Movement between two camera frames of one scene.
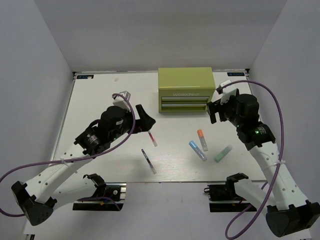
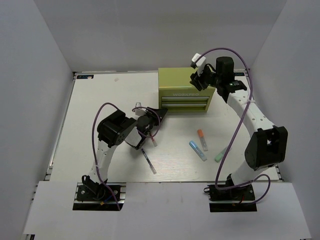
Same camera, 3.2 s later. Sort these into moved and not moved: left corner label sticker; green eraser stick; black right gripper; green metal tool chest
Moved: black right gripper
Not moved: green metal tool chest; green eraser stick; left corner label sticker
